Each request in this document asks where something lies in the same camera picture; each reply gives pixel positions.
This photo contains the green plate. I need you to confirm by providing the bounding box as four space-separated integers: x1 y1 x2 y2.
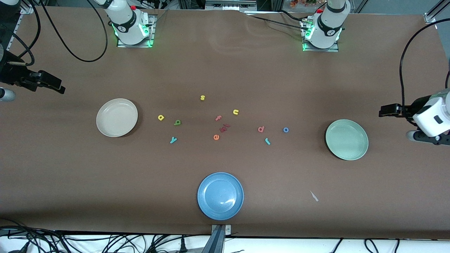
325 119 369 161

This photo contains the beige plate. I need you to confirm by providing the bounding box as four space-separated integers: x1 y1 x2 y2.
96 98 139 138

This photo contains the brown table cover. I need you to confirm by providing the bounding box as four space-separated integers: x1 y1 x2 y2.
0 6 450 240

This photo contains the blue plate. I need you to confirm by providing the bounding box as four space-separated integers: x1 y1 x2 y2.
197 172 244 221

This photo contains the grey metal box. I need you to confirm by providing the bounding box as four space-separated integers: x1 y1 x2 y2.
205 0 257 11

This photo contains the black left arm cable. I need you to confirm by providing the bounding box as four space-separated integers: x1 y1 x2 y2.
399 21 450 124

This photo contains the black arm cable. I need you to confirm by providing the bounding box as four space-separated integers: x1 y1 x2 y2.
0 0 109 67
399 21 450 124

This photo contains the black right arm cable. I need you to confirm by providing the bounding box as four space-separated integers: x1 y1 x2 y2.
0 0 109 67

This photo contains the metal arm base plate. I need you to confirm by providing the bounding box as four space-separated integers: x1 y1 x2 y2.
117 14 155 48
302 18 340 52

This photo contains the short black base cable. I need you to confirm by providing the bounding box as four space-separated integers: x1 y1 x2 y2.
279 9 310 21

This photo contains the long black base cable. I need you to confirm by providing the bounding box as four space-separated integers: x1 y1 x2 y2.
250 15 310 31

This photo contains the silver mounting bracket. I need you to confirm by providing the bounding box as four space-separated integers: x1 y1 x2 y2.
211 225 232 240

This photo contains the dark camera pole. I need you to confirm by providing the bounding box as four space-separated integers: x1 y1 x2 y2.
200 225 226 253

